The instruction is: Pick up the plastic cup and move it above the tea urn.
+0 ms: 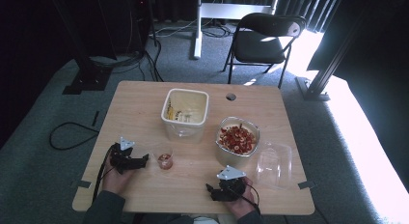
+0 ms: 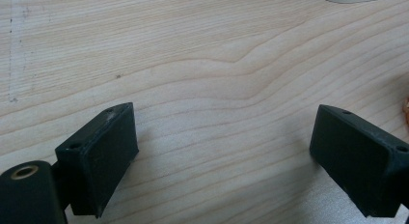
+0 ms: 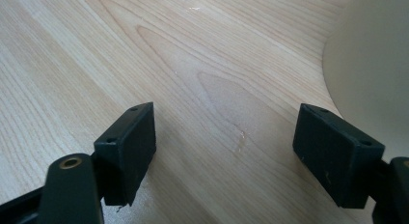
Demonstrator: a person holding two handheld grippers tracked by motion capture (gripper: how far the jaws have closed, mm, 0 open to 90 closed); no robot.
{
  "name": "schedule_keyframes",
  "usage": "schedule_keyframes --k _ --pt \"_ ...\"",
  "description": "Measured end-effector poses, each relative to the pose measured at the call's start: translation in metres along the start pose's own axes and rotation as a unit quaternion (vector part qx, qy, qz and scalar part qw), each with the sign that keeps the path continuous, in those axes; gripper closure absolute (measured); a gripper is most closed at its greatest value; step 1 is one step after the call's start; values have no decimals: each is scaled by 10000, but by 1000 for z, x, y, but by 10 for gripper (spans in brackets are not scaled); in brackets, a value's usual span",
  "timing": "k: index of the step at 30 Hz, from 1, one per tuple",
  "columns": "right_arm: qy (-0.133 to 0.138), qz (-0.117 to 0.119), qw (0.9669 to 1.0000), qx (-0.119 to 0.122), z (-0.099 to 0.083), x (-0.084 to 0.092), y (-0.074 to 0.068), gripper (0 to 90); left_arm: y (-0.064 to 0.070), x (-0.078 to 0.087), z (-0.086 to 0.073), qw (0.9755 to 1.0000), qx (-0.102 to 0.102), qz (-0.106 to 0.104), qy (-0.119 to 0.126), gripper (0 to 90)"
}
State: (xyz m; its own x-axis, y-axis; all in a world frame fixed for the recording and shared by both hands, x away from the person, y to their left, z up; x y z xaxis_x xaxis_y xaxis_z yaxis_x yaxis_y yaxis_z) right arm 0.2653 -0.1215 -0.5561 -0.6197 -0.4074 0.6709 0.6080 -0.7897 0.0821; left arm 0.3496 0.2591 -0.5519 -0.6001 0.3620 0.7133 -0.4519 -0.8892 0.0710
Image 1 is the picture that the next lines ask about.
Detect glass bowl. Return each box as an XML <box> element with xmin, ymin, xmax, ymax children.
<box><xmin>214</xmin><ymin>116</ymin><xmax>261</xmax><ymax>169</ymax></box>

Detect yellow packet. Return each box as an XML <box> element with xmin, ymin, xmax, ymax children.
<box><xmin>165</xmin><ymin>99</ymin><xmax>177</xmax><ymax>122</ymax></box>

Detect grey tape piece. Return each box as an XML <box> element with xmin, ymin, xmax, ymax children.
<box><xmin>297</xmin><ymin>180</ymin><xmax>317</xmax><ymax>190</ymax></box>
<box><xmin>70</xmin><ymin>180</ymin><xmax>93</xmax><ymax>189</ymax></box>

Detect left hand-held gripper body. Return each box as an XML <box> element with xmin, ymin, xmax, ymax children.
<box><xmin>109</xmin><ymin>136</ymin><xmax>145</xmax><ymax>174</ymax></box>

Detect white desk frame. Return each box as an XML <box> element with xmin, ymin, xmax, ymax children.
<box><xmin>192</xmin><ymin>0</ymin><xmax>281</xmax><ymax>60</ymax></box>

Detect white floor cables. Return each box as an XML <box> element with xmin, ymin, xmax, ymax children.
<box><xmin>149</xmin><ymin>18</ymin><xmax>233</xmax><ymax>39</ymax></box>

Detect black metal profile stand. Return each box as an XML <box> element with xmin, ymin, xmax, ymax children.
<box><xmin>295</xmin><ymin>0</ymin><xmax>368</xmax><ymax>102</ymax></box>

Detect white square bin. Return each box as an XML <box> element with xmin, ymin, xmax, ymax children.
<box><xmin>160</xmin><ymin>88</ymin><xmax>210</xmax><ymax>145</ymax></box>

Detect dark curtain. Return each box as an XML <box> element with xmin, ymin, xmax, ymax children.
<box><xmin>221</xmin><ymin>0</ymin><xmax>345</xmax><ymax>34</ymax></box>

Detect black floor stand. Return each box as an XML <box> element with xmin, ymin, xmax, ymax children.
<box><xmin>47</xmin><ymin>0</ymin><xmax>114</xmax><ymax>96</ymax></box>

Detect black cable bundle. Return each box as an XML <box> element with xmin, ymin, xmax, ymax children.
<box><xmin>90</xmin><ymin>37</ymin><xmax>165</xmax><ymax>83</ymax></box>

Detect clear plastic container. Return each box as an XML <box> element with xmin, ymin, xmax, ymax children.
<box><xmin>255</xmin><ymin>140</ymin><xmax>293</xmax><ymax>190</ymax></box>

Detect person's left hand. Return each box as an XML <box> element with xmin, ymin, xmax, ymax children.
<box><xmin>101</xmin><ymin>158</ymin><xmax>137</xmax><ymax>197</ymax></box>

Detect left hand-held gripper cable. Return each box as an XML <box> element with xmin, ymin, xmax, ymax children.
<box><xmin>92</xmin><ymin>143</ymin><xmax>118</xmax><ymax>204</ymax></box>

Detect sliced red chili pile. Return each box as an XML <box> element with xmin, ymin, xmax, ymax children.
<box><xmin>218</xmin><ymin>124</ymin><xmax>258</xmax><ymax>154</ymax></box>

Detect small clear plastic cup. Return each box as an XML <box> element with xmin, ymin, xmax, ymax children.
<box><xmin>154</xmin><ymin>146</ymin><xmax>176</xmax><ymax>171</ymax></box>

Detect black folding chair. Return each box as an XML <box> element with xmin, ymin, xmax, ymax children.
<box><xmin>222</xmin><ymin>12</ymin><xmax>307</xmax><ymax>89</ymax></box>

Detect person's right hand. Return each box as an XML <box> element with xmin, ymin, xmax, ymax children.
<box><xmin>224</xmin><ymin>177</ymin><xmax>260</xmax><ymax>220</ymax></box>

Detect hand-held gripper cable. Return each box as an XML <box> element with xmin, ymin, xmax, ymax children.
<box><xmin>225</xmin><ymin>182</ymin><xmax>262</xmax><ymax>217</ymax></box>
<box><xmin>92</xmin><ymin>143</ymin><xmax>118</xmax><ymax>204</ymax></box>

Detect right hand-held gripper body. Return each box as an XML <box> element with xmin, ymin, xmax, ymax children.
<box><xmin>210</xmin><ymin>165</ymin><xmax>248</xmax><ymax>203</ymax></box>

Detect black looped floor cable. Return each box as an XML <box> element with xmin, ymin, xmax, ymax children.
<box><xmin>48</xmin><ymin>121</ymin><xmax>100</xmax><ymax>151</ymax></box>

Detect white packet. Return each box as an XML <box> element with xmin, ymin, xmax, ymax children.
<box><xmin>176</xmin><ymin>110</ymin><xmax>194</xmax><ymax>123</ymax></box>

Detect right hand-held gripper cable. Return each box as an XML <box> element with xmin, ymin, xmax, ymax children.
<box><xmin>225</xmin><ymin>182</ymin><xmax>262</xmax><ymax>217</ymax></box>

